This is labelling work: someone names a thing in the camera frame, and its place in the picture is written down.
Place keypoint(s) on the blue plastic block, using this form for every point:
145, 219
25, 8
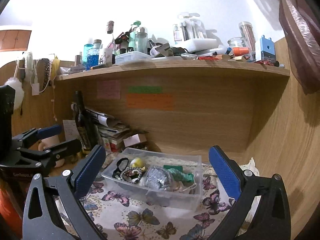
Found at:
267, 49

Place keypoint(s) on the clear plastic storage box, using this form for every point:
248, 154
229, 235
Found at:
190, 163

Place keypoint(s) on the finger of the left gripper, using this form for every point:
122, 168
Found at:
63, 149
44, 133

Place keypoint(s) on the white handwritten note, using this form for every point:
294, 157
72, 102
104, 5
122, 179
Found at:
70, 130

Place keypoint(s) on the silver sequin pouch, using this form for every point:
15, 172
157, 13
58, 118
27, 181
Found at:
158, 178

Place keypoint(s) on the cream ceramic mug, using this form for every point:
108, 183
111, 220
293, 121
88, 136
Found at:
48, 142

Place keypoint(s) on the pink sticky note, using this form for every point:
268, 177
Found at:
109, 90

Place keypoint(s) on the glass jar orange lid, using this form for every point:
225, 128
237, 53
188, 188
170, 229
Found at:
239, 46

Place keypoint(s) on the blue liquid bottle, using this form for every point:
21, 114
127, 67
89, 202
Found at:
93, 55

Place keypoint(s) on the orange sticky note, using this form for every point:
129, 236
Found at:
163, 102

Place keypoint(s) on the dark wine bottle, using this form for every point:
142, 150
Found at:
84, 124

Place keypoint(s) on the clear box on shelf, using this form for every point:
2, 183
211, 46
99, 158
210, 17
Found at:
133, 56

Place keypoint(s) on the white fluffy pompom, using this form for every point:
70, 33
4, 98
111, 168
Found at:
16, 84

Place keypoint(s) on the white drawstring cloth pouch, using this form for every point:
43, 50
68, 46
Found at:
178, 186

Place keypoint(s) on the small white pink box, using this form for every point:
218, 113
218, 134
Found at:
134, 140

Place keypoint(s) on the green knitted cloth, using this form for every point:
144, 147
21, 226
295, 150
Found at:
178, 174

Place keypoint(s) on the yellow round soft ball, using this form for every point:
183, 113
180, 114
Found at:
138, 163

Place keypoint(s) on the butterfly print tablecloth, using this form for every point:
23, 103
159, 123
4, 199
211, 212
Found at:
120, 217

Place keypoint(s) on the green sticky note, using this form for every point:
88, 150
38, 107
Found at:
145, 89

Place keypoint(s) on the stack of papers and magazines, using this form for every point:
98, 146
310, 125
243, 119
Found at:
110, 131

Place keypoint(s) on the black beaded fabric pouch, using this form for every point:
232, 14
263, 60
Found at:
124, 173

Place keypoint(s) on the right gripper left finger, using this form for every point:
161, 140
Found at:
86, 171

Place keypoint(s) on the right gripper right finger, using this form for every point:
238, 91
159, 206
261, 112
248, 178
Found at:
227, 170

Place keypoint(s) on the mauve curtain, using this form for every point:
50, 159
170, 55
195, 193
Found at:
300, 21

